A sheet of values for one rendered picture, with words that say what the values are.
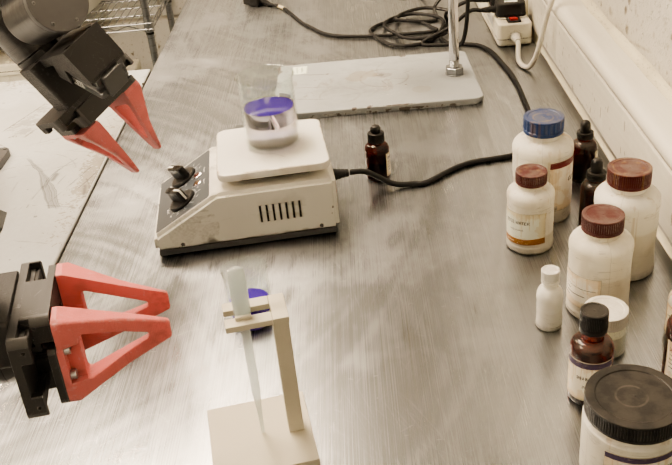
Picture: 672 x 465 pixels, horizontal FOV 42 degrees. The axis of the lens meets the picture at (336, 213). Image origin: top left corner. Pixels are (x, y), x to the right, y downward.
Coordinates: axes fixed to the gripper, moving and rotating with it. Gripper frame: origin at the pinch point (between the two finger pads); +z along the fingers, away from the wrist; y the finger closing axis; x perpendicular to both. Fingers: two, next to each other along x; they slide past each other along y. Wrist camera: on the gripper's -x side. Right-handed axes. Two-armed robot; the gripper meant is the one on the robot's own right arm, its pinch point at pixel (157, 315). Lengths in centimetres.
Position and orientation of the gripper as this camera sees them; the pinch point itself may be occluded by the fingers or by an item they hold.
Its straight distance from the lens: 63.8
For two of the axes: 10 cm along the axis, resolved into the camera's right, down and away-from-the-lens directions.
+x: 0.7, 8.7, 4.9
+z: 9.8, -1.6, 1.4
